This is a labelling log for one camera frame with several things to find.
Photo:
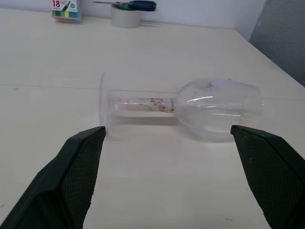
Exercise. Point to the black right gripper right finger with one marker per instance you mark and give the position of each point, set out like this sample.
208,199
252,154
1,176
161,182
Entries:
274,171

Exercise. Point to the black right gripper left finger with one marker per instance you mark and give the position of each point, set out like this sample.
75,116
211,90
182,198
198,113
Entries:
59,181

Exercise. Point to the clear wine glass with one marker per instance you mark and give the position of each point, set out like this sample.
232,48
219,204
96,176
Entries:
214,114

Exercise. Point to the grey partition panel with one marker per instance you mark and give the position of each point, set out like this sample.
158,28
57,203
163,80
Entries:
281,35

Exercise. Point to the marker pen set box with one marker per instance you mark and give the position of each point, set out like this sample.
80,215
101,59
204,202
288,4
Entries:
66,9

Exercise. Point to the grey tape roll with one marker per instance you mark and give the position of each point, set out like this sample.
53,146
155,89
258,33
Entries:
125,19

